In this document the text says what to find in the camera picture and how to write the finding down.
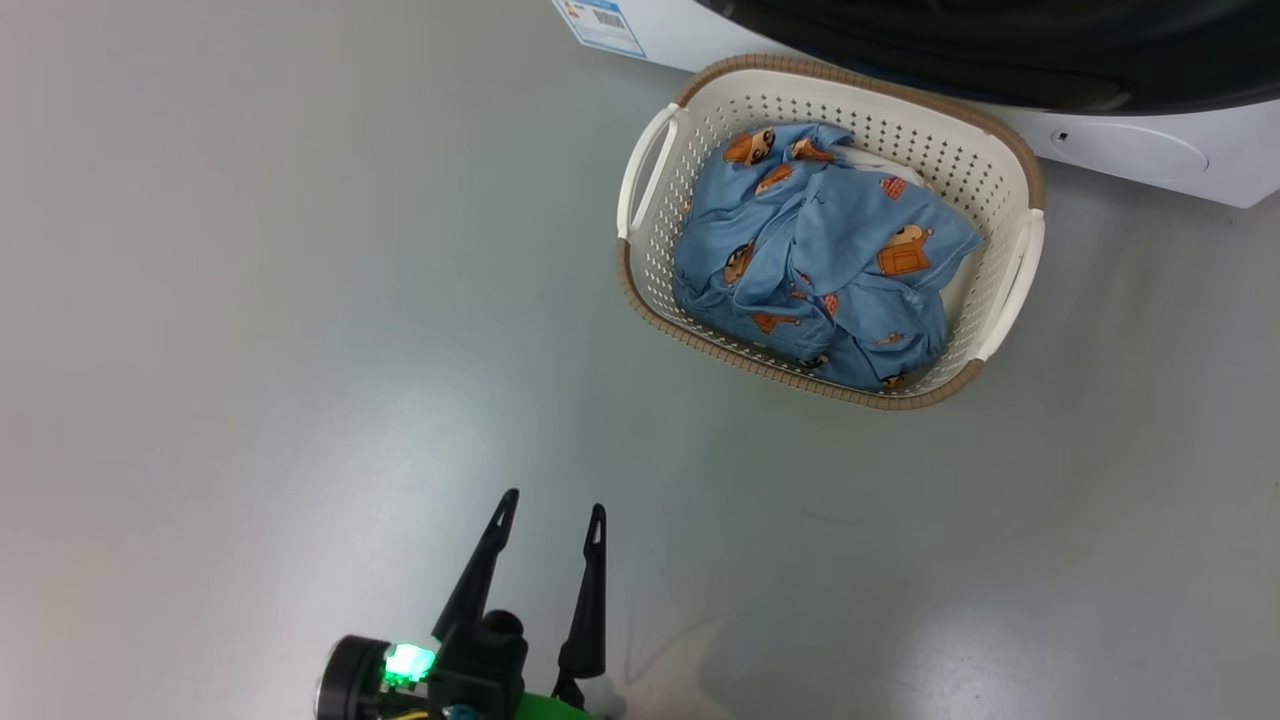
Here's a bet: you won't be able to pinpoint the blue energy label sticker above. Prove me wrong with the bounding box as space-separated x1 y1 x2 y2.
553 0 648 59

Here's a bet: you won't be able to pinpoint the dark round washing machine door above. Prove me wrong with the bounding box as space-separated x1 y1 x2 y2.
695 0 1280 116

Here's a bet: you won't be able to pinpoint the round white filter cover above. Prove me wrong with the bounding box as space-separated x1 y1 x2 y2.
1048 120 1211 183

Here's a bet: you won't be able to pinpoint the cream perforated laundry basket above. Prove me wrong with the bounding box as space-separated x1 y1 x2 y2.
616 54 1047 412

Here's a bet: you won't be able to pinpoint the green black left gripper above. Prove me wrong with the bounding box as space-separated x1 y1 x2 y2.
385 488 626 720

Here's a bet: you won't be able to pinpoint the white garment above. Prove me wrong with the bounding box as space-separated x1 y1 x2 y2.
835 145 936 191

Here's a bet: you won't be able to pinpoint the white front-load washing machine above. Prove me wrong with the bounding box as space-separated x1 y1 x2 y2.
552 0 1280 209

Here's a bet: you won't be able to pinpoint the blue cartoon print clothes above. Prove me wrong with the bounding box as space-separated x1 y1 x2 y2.
672 122 986 393

